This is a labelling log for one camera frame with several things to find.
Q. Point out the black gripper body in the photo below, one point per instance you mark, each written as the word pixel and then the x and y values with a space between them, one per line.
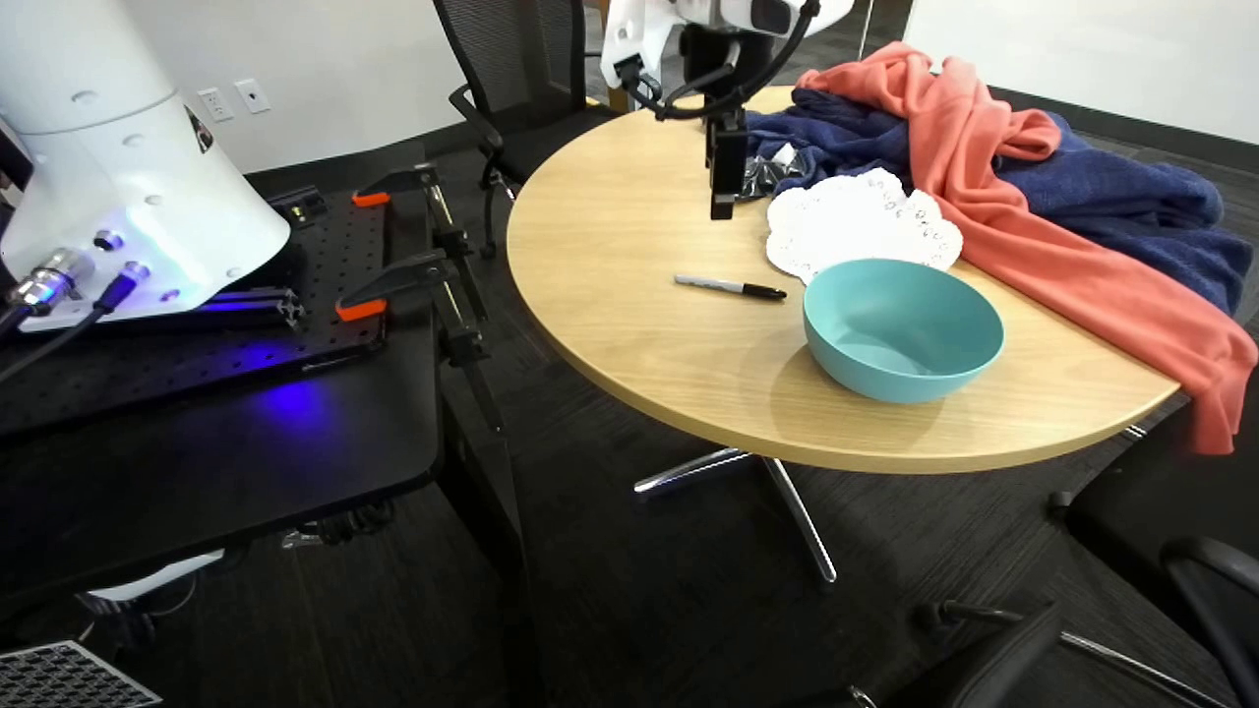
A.
pixel 728 60

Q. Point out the black and grey marker pen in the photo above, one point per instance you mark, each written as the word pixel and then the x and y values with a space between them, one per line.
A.
pixel 734 287

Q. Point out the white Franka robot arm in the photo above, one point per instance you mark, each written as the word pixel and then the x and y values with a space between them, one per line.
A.
pixel 120 170

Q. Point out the teal bowl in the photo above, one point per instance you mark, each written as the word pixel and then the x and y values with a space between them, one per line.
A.
pixel 906 338

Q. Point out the white scalloped plate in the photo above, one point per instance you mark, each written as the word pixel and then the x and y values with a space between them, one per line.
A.
pixel 850 220

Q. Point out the orange cloth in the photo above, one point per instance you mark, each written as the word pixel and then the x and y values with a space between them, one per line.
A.
pixel 1048 259

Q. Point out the chrome table base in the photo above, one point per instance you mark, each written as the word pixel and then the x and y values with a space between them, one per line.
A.
pixel 801 516

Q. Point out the navy blue cloth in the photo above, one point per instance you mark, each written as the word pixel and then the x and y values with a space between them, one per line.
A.
pixel 1125 211

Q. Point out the black mesh office chair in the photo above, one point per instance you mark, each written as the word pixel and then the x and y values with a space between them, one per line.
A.
pixel 1221 556
pixel 995 653

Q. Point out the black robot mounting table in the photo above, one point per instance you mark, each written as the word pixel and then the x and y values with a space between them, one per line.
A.
pixel 199 458

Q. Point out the white power strip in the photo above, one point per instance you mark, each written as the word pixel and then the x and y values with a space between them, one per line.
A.
pixel 157 575

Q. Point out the grey perforated panel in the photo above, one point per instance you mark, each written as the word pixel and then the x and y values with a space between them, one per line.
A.
pixel 64 679

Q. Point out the white wall outlet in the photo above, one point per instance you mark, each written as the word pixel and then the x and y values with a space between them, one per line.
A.
pixel 254 97
pixel 208 104

